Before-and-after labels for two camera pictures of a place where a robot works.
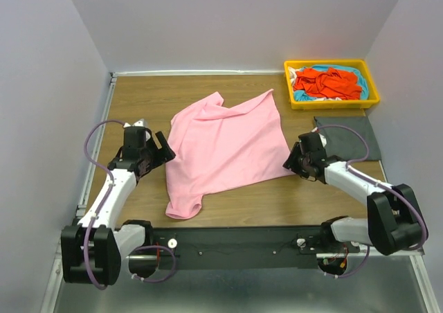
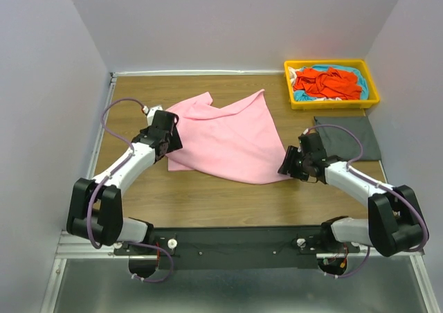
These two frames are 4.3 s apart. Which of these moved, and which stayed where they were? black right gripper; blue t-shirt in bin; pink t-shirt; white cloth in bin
Moved: pink t-shirt
Stayed: black right gripper; blue t-shirt in bin; white cloth in bin
